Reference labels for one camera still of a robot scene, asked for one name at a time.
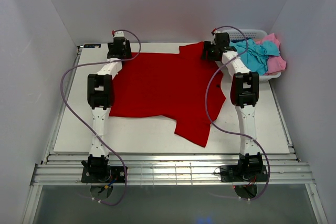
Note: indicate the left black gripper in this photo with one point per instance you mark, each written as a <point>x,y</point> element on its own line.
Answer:
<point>119,54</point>

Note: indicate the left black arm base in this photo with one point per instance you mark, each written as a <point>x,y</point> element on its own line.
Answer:
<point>105,175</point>

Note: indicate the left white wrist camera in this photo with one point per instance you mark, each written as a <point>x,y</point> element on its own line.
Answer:
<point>117,33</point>

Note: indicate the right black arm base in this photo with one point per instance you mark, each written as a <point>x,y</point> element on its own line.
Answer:
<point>230,173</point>

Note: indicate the white plastic basket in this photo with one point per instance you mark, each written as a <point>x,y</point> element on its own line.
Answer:
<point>253,34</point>

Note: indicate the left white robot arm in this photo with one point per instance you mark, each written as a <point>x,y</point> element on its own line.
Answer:
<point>100,97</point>

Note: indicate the red t shirt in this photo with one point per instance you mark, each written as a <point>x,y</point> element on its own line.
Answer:
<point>181,86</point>

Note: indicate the pink t shirt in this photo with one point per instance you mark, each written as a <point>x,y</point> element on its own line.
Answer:
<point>275,64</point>

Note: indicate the turquoise t shirt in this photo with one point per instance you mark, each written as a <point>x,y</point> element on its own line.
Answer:
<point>255,56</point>

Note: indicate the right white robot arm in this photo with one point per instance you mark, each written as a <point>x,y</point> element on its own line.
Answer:
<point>244,95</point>

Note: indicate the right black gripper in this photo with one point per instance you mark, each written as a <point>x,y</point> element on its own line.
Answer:
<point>207,53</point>

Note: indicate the aluminium frame rails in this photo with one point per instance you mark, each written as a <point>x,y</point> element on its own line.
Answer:
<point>175,188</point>

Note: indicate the blue white label sticker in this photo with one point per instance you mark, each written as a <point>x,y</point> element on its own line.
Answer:
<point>92,45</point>

